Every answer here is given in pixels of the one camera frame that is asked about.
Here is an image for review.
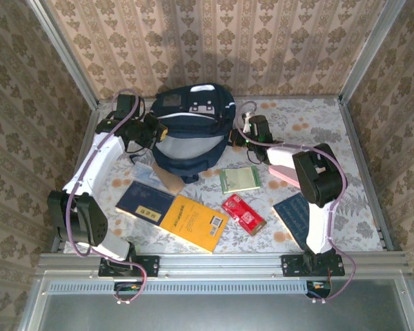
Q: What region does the red packet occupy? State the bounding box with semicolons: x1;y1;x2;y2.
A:
221;192;267;237

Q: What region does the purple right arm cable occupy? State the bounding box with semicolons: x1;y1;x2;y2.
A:
236;99;357;304

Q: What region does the black connector board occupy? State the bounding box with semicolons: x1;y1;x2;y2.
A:
306;279;333;299
112;281;143;300

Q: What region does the grey slotted cable duct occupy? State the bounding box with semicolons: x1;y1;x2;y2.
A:
48;279;328;294

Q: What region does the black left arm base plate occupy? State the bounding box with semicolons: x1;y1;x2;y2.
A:
98;254;160;279

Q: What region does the navy blue backpack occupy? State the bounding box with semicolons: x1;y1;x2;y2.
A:
129;82;237;183

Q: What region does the tan pencil pouch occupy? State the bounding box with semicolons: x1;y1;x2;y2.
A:
152;161;186;194

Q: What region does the aluminium corner post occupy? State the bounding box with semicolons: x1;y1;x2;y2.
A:
339;0;406;104
27;0;99;108

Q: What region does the aluminium mounting rail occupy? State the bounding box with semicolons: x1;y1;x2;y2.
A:
37;252;410;277

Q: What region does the green notepad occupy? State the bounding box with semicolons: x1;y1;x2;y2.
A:
219;165;262;194

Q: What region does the grey metal sheet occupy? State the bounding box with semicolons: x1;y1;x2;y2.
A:
19;272;414;331

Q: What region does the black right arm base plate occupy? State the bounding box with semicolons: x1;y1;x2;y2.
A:
281;254;346;278

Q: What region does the dark blue book yellow label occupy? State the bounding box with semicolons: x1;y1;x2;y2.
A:
115;181;177;227

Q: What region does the blue book white text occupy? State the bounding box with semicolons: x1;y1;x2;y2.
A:
273;192;318;250

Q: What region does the blue and white packet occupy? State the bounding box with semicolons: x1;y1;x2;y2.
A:
130;161;166;185

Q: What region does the aluminium back rail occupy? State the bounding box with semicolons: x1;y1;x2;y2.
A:
235;94;344;103

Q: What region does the aluminium side rail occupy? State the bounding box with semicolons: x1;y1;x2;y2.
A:
51;103;101;254
342;102;395;252

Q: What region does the pink case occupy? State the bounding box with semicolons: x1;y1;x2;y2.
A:
268;164;302;189

